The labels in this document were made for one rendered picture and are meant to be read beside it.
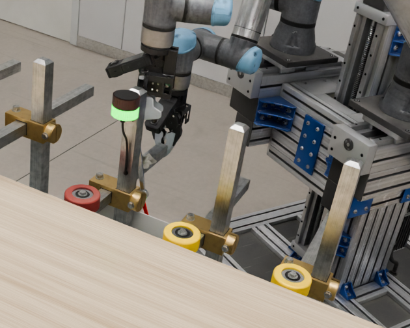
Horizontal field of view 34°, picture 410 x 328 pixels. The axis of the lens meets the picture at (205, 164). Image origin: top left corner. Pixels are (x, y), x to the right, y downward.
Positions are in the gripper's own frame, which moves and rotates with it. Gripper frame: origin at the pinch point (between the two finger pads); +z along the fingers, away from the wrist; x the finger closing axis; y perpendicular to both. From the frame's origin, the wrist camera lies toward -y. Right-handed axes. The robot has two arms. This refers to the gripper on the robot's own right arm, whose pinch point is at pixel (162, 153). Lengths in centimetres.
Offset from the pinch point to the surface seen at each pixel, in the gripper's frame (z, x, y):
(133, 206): -2.0, -7.8, -31.1
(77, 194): -7.7, 1.0, -42.3
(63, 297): -7, -16, -72
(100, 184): -4.4, 1.7, -30.8
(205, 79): 76, 79, 237
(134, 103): -29.8, -6.7, -34.3
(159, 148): -3.4, -0.3, -3.5
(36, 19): 73, 220, 244
